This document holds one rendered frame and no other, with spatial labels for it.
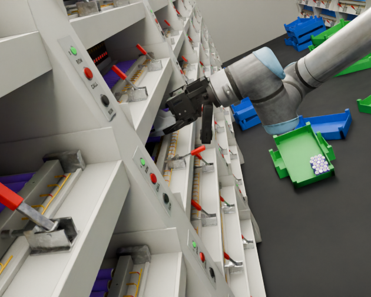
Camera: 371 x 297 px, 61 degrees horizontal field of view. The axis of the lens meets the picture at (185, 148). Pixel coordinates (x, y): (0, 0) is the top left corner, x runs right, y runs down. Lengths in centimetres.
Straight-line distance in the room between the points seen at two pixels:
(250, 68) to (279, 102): 11
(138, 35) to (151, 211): 73
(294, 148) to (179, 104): 110
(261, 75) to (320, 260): 82
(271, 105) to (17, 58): 59
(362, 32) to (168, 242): 60
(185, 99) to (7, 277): 59
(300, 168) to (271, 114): 96
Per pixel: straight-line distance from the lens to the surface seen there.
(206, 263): 64
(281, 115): 82
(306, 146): 181
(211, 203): 93
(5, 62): 36
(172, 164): 75
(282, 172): 180
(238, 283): 95
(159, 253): 55
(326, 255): 138
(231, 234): 109
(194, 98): 82
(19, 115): 48
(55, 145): 47
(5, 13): 44
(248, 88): 79
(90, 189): 40
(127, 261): 52
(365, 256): 136
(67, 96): 44
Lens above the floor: 104
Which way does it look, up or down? 23 degrees down
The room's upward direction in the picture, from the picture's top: 29 degrees counter-clockwise
